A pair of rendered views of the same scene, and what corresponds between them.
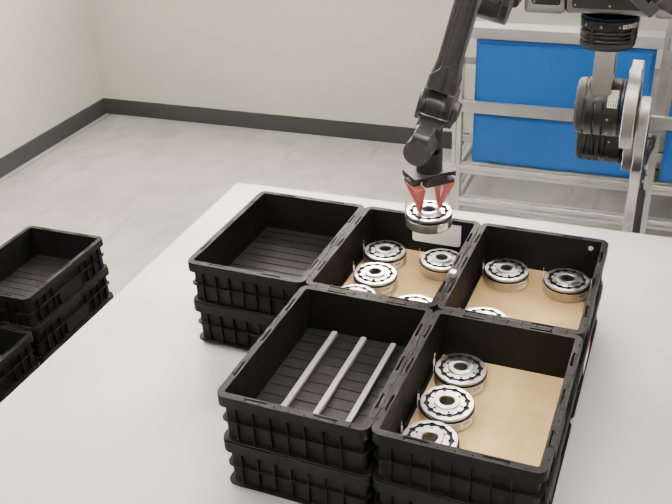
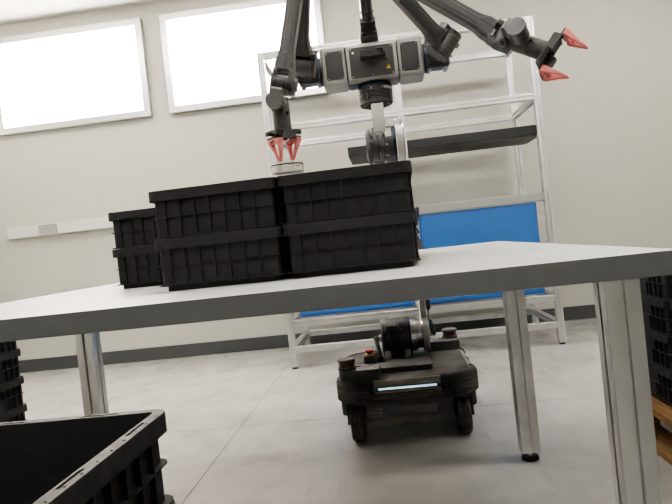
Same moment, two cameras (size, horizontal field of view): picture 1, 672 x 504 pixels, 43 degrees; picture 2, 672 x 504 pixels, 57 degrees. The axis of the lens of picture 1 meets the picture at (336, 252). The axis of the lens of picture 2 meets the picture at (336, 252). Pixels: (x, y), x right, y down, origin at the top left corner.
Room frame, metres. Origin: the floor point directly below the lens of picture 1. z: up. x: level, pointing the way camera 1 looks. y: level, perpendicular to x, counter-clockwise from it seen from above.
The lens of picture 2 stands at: (-0.22, 0.25, 0.77)
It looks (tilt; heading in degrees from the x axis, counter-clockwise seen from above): 1 degrees down; 343
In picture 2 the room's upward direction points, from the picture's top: 6 degrees counter-clockwise
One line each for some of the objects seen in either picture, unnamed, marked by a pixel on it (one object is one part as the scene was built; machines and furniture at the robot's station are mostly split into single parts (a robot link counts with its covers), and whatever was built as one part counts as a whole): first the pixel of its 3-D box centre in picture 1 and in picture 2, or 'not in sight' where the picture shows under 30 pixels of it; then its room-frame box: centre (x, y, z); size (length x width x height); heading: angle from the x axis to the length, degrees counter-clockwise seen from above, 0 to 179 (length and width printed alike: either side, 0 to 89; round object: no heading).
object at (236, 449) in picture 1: (334, 416); (241, 256); (1.35, 0.02, 0.76); 0.40 x 0.30 x 0.12; 156
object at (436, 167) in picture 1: (429, 161); (282, 125); (1.70, -0.21, 1.16); 0.10 x 0.07 x 0.07; 111
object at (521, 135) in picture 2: not in sight; (440, 145); (3.40, -1.66, 1.32); 1.20 x 0.45 x 0.06; 68
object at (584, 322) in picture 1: (527, 276); not in sight; (1.60, -0.42, 0.92); 0.40 x 0.30 x 0.02; 156
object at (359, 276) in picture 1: (375, 274); not in sight; (1.74, -0.09, 0.86); 0.10 x 0.10 x 0.01
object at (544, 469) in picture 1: (483, 385); (350, 181); (1.23, -0.26, 0.92); 0.40 x 0.30 x 0.02; 156
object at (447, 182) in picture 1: (433, 190); (287, 147); (1.70, -0.22, 1.09); 0.07 x 0.07 x 0.09; 21
